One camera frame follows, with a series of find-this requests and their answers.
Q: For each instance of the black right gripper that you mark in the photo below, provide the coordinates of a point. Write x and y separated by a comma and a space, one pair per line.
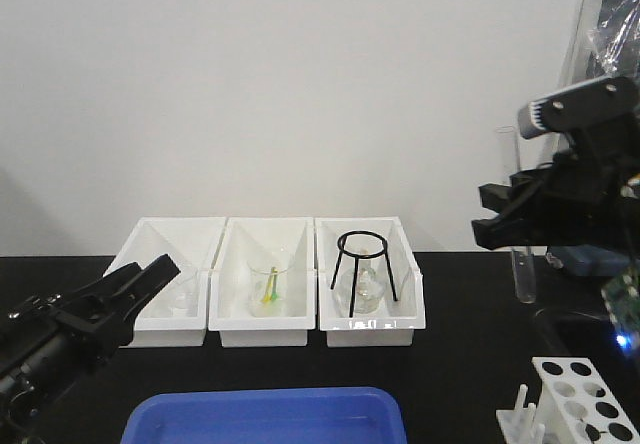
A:
588, 195

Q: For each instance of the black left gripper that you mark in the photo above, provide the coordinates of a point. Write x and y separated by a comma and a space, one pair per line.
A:
46, 348

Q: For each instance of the clear glass test tube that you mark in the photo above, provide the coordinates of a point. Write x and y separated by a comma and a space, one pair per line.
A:
522, 259

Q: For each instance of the blue-grey pegboard drying rack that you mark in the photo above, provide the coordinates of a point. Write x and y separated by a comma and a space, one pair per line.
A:
583, 261

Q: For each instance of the white test tube rack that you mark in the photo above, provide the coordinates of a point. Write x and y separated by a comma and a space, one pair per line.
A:
575, 406

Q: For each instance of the white bin left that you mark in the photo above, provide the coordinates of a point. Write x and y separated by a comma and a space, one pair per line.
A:
192, 243

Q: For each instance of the white bin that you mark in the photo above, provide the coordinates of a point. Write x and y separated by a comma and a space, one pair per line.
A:
229, 313
394, 323
192, 243

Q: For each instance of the glassware in left bin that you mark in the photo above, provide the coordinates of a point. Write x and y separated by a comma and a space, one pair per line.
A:
184, 296

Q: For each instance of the black lab sink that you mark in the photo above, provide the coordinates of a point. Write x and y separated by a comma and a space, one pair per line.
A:
581, 334

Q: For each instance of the white bin middle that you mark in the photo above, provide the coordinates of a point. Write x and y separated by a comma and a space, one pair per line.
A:
229, 313

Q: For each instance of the yellow plastic spatula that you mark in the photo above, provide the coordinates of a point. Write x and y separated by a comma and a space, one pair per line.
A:
265, 298

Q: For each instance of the glass beaker in middle bin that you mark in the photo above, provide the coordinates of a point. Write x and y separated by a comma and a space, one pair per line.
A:
269, 271

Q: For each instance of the green plastic spatula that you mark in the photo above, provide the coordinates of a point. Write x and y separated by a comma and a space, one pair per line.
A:
273, 284

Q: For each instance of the black metal tripod stand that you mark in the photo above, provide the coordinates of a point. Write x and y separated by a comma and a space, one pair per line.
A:
373, 242

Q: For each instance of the white bin right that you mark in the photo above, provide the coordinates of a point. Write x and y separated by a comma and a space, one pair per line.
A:
394, 323

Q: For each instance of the glass alcohol lamp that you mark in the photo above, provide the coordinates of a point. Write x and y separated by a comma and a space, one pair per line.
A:
355, 285

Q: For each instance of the plastic bag of pegs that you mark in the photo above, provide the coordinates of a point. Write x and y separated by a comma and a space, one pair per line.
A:
613, 43

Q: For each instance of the blue plastic tray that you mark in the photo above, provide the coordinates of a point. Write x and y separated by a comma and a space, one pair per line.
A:
300, 415

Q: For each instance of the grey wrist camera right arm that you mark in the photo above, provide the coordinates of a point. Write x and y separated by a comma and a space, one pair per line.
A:
578, 106

